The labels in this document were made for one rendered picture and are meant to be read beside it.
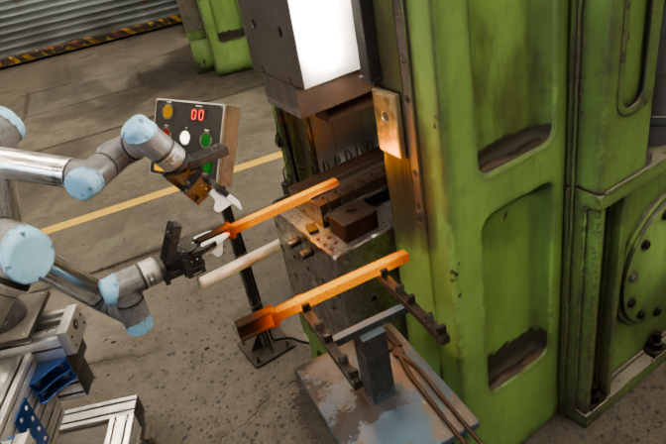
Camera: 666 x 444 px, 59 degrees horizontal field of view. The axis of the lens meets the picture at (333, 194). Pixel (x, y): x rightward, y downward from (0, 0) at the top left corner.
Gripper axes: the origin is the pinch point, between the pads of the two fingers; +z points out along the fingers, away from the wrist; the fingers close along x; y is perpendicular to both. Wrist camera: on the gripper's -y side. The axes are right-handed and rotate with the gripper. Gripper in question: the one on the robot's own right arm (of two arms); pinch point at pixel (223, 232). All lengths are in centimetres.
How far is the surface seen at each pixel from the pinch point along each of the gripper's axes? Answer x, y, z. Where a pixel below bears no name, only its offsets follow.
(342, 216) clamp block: 15.5, 2.3, 30.2
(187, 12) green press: -481, 30, 164
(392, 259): 43, 1, 27
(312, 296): 40.9, 1.4, 4.7
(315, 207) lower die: 4.7, 2.7, 27.7
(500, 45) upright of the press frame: 42, -41, 66
